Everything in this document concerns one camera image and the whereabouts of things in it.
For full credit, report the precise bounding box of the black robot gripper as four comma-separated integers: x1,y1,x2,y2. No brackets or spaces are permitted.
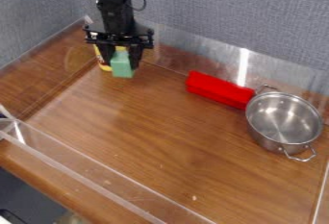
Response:
82,25,154,69

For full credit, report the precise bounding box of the green foam block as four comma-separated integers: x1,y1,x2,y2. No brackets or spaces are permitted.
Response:
111,46,134,78

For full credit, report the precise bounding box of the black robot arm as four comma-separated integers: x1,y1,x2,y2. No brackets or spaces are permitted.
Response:
83,0,154,76

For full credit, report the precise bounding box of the yellow Play-Doh can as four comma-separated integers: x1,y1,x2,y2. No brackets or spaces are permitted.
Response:
94,45,112,72

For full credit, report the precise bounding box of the red rectangular block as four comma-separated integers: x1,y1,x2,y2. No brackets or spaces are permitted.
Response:
185,70,254,110

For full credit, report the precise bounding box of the clear acrylic table barrier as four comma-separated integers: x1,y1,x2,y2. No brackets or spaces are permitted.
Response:
0,24,329,224

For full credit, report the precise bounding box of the stainless steel pot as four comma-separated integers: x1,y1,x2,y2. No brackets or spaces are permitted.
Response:
246,84,324,162

